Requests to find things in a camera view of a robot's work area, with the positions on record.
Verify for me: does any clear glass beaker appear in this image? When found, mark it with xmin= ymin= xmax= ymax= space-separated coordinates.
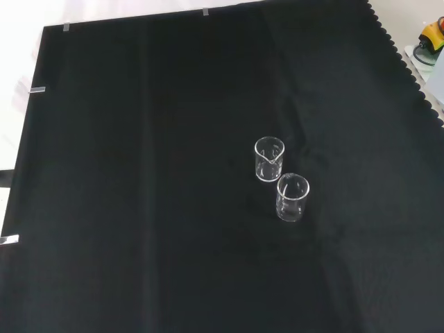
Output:
xmin=254 ymin=136 xmax=285 ymax=182
xmin=275 ymin=172 xmax=311 ymax=223

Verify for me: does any black bench cloth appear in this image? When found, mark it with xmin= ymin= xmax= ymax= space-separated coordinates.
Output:
xmin=0 ymin=0 xmax=444 ymax=333

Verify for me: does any pale board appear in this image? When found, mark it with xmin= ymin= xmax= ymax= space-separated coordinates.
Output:
xmin=402 ymin=44 xmax=434 ymax=83

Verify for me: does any pale grey box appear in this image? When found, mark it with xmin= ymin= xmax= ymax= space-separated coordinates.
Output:
xmin=426 ymin=51 xmax=444 ymax=107

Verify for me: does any yellow stop button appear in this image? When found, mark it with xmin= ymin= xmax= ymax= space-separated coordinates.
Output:
xmin=418 ymin=16 xmax=444 ymax=53

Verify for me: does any coiled grey cable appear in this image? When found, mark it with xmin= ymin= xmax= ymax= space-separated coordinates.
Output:
xmin=412 ymin=44 xmax=436 ymax=67

